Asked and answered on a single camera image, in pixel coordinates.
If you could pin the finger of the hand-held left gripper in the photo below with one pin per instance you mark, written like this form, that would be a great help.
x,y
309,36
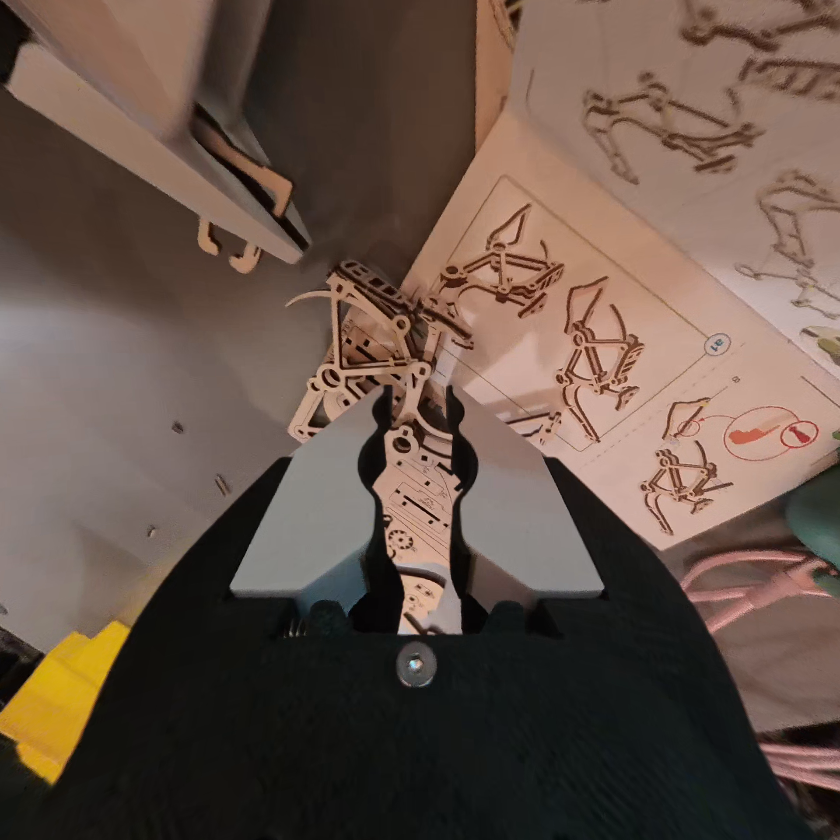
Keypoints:
x,y
131,148
236,79

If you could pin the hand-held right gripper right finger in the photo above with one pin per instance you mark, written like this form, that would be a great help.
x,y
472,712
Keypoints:
x,y
531,525

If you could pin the small wooden pin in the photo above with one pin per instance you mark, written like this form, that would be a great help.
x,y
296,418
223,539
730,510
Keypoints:
x,y
222,486

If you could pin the teal rounded device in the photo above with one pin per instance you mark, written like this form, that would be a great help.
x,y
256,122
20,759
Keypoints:
x,y
820,518

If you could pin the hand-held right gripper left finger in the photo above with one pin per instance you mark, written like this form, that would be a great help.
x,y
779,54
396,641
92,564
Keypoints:
x,y
295,525

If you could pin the white instruction booklet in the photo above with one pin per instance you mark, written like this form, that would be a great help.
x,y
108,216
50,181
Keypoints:
x,y
656,216

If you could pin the wooden parts sheet with slots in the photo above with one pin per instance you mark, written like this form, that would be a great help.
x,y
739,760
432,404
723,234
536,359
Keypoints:
x,y
420,512

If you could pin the wooden hook piece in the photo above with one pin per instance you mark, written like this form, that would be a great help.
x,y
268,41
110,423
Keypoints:
x,y
246,262

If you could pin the wooden model frame assembly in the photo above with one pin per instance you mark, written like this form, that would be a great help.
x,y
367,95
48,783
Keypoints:
x,y
377,371

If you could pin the yellow plastic bin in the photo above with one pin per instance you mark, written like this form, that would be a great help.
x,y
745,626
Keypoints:
x,y
59,695

